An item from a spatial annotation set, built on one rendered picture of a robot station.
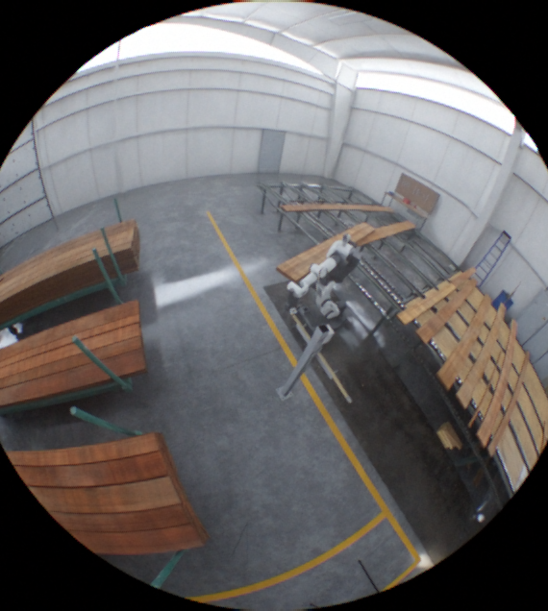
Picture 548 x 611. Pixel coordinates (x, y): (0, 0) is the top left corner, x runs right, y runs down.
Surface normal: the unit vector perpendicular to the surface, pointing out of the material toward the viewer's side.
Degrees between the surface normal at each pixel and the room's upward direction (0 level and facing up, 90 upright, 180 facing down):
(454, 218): 88
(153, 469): 0
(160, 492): 0
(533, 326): 90
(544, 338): 90
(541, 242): 90
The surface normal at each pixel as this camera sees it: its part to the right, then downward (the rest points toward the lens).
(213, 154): 0.44, 0.71
